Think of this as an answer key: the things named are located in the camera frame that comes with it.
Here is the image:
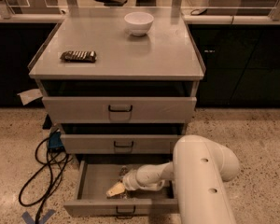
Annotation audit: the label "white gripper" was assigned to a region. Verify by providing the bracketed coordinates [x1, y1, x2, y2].
[106, 170, 165, 198]

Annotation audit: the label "clear plastic water bottle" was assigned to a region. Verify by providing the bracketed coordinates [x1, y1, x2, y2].
[119, 166, 129, 199]

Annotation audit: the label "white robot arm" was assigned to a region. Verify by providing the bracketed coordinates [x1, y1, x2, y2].
[106, 135, 240, 224]

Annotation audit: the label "bottom grey drawer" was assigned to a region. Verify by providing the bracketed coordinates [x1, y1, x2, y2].
[63, 155, 178, 217]

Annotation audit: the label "grey drawer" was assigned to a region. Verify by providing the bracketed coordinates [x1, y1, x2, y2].
[42, 97, 196, 123]
[61, 134, 180, 154]
[63, 155, 178, 217]

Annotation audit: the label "middle grey drawer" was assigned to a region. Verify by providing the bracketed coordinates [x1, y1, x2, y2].
[61, 134, 180, 154]

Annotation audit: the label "top grey drawer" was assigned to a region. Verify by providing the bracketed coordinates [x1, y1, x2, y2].
[42, 97, 196, 123]

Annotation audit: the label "grey drawer cabinet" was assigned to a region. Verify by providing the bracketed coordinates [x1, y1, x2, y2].
[27, 7, 206, 173]

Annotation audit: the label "blue power box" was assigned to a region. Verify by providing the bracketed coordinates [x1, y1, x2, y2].
[48, 132, 64, 152]

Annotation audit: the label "white paper sheet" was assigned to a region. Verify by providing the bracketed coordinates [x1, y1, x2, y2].
[19, 89, 42, 105]

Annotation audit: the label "dark striped snack bar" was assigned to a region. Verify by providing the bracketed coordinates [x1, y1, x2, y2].
[60, 50, 97, 63]

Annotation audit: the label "white ceramic bowl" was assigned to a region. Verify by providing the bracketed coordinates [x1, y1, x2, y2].
[124, 12, 154, 36]

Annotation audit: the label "black chair armrest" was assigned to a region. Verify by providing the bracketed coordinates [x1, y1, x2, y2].
[94, 0, 128, 7]

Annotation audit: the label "black floor cables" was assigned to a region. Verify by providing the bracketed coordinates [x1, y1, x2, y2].
[18, 136, 73, 224]

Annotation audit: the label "long white counter rail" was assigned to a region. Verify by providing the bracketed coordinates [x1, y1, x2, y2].
[0, 14, 280, 25]

